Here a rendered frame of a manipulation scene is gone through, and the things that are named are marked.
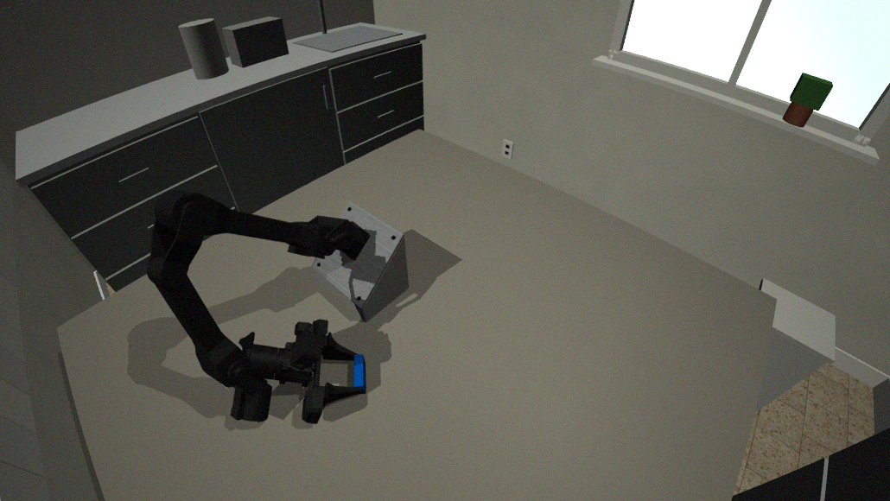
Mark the blue rectangular block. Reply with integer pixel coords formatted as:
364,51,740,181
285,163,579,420
354,354,366,394

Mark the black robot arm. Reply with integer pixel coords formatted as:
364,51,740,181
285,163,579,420
147,191,370,422

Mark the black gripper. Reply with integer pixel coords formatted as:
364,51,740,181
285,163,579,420
274,320,362,424

